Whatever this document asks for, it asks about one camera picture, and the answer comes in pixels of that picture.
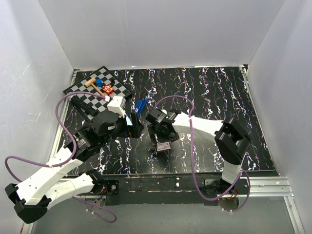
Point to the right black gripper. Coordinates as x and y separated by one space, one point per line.
153 130

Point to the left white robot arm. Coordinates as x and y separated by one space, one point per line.
34 196

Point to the blue toy block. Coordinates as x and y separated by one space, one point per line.
99 82

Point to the light blue stapler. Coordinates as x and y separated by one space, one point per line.
128 121

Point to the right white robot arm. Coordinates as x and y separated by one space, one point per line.
228 135

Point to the checkered chess board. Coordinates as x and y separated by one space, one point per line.
107 77

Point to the wooden toy mallet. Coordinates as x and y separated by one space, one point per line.
91 82

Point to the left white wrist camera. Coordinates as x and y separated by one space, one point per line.
116 105

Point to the red white staple box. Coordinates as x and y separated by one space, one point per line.
165 146

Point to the black cylinder silver cap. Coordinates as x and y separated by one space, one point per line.
82 105

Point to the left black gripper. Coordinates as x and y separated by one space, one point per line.
134 130

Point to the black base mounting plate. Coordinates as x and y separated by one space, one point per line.
155 189

